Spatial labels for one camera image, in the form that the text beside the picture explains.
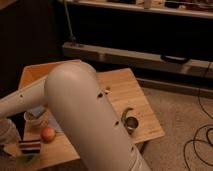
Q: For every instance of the small metal cup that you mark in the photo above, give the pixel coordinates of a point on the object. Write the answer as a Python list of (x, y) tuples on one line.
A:
[(131, 124)]

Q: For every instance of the green plastic cup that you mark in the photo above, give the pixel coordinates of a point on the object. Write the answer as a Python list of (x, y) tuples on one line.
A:
[(27, 159)]

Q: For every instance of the white paper cup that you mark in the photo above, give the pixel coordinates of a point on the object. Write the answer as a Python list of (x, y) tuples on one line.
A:
[(33, 121)]

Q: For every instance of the grey wall shelf rail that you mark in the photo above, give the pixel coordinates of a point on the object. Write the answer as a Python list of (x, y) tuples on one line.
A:
[(136, 59)]

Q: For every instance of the yellow plastic bin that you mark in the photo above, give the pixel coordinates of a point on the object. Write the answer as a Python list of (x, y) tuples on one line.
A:
[(33, 72)]

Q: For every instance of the blue sponge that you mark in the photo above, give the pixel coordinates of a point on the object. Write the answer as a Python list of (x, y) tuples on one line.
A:
[(37, 111)]

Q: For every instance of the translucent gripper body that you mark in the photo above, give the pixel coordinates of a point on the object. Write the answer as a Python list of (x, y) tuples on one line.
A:
[(8, 133)]

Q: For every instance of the orange apple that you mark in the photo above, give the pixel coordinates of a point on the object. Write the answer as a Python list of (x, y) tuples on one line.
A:
[(48, 134)]

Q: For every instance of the upper wooden shelf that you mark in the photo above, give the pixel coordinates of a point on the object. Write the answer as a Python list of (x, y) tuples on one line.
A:
[(137, 8)]

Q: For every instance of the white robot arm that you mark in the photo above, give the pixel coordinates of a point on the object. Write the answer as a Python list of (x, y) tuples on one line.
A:
[(85, 115)]

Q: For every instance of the striped whiteboard eraser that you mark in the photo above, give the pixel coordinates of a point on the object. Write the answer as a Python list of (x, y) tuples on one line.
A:
[(30, 147)]

